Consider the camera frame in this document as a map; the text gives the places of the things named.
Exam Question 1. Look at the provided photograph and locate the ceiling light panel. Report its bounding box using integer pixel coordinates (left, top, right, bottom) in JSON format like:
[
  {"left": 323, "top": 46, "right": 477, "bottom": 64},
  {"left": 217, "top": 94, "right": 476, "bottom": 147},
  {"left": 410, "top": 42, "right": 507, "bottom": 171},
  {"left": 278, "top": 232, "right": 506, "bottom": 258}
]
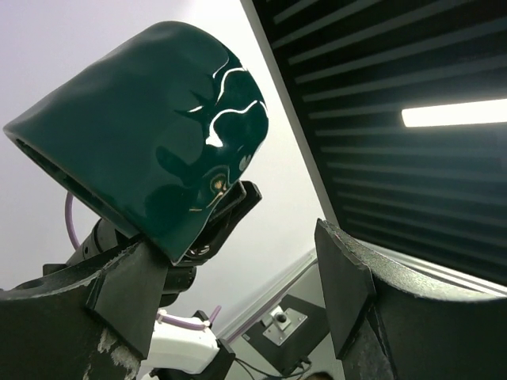
[{"left": 253, "top": 1, "right": 506, "bottom": 284}]

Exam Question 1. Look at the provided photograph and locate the black monitor on mount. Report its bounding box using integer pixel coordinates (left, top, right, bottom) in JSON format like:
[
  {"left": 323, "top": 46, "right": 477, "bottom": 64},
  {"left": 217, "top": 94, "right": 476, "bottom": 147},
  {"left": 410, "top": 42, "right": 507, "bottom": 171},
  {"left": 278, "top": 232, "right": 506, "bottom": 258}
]
[{"left": 242, "top": 294, "right": 330, "bottom": 375}]

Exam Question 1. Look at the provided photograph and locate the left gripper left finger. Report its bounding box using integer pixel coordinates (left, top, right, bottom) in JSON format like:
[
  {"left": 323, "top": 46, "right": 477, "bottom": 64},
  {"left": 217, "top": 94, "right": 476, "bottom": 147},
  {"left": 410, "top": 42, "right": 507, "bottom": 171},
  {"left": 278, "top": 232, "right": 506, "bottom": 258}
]
[{"left": 1, "top": 242, "right": 168, "bottom": 379}]

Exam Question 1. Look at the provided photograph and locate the dark green glossy mug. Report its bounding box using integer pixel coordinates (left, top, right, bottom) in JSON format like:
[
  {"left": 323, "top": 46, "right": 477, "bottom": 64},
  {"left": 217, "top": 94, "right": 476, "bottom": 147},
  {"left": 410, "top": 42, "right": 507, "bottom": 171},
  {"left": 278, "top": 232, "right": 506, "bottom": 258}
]
[{"left": 4, "top": 21, "right": 269, "bottom": 263}]

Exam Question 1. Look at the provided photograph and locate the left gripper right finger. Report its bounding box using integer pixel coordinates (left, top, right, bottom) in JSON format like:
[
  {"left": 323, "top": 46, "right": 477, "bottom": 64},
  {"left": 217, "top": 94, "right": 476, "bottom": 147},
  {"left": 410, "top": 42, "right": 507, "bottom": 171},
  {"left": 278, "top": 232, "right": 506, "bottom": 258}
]
[{"left": 314, "top": 220, "right": 506, "bottom": 379}]

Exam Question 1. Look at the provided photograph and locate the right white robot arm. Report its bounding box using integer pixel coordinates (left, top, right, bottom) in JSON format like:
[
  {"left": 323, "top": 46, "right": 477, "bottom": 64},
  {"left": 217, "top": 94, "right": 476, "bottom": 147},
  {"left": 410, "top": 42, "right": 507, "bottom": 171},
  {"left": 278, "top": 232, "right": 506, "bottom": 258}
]
[{"left": 43, "top": 180, "right": 262, "bottom": 333}]

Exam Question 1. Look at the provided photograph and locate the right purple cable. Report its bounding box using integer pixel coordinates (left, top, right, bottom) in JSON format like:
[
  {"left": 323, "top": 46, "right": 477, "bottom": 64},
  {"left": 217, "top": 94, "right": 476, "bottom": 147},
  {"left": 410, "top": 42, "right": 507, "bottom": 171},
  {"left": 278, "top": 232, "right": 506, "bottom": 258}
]
[{"left": 63, "top": 192, "right": 82, "bottom": 250}]

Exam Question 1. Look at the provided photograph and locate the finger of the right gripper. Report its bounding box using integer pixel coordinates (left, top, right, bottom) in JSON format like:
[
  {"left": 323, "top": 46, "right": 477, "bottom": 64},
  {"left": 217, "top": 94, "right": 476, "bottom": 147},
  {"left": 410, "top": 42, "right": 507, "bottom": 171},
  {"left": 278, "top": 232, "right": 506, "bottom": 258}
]
[{"left": 185, "top": 180, "right": 262, "bottom": 261}]

